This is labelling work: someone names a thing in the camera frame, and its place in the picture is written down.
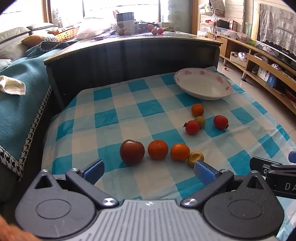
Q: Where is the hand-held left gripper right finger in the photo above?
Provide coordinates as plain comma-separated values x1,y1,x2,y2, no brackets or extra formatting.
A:
180,160,271,208

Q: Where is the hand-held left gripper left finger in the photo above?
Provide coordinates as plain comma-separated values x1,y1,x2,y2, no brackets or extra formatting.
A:
30,159,119,208

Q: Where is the small yellow fruit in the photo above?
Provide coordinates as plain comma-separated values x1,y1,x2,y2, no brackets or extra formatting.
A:
187,151,204,167

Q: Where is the large orange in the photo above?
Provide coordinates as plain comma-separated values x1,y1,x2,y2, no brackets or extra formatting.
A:
147,140,169,160
170,143,190,162

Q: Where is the large dark red tomato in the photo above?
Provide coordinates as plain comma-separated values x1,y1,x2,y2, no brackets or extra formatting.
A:
120,139,145,166

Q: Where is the small red tomato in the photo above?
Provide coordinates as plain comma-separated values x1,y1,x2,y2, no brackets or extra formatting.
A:
213,115,229,130
183,120,200,135

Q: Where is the small yellow-green fruit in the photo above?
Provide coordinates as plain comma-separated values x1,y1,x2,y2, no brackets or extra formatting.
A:
194,116,206,128

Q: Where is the small orange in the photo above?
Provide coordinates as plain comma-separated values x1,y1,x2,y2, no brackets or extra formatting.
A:
191,103,204,117

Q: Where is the white floral bowl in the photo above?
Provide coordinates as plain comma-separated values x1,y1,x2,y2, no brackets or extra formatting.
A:
174,68,233,100

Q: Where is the person's left forearm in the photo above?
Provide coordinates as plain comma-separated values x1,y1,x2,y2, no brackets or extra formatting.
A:
0,215,40,241

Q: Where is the blue white checkered cloth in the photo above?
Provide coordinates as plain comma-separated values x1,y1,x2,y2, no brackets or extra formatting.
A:
41,66,295,239

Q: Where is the blue white box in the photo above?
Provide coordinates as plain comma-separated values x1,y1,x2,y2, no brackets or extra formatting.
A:
257,66,277,87

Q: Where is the teal blanket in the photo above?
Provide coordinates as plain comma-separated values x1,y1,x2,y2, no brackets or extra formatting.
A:
0,35,78,204

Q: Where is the wooden television stand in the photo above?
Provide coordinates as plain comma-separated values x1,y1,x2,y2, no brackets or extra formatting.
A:
208,31,296,116

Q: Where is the white storage tray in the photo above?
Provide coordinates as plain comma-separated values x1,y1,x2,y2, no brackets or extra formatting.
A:
230,51,249,67

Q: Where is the black television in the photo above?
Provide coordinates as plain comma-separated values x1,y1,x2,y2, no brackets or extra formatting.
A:
254,2,296,64

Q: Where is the white towel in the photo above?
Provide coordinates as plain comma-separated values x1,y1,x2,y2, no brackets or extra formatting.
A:
0,75,26,95

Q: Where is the dark coffee table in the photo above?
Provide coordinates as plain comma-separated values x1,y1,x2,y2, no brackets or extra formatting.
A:
43,30,223,112

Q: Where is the white lace cloth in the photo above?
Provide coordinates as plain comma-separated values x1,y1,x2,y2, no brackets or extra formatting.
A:
259,3,295,50

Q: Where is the clear plastic container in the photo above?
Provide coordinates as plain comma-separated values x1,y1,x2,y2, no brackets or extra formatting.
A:
215,26,232,36

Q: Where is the orange plastic basket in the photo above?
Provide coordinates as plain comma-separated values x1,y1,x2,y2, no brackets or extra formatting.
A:
54,27,80,42

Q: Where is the white plastic bag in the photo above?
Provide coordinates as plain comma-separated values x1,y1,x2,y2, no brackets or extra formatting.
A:
76,16,116,40

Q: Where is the brown cushion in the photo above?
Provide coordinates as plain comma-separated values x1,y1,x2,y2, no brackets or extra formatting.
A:
21,34,50,47

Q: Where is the printed cardboard box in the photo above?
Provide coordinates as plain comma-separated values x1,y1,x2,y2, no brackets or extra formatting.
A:
116,12,136,33

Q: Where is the grey leather sofa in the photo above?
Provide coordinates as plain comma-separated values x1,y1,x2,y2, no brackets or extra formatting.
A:
0,22,58,63

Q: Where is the window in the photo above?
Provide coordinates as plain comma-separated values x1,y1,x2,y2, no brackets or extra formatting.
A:
46,0,162,25

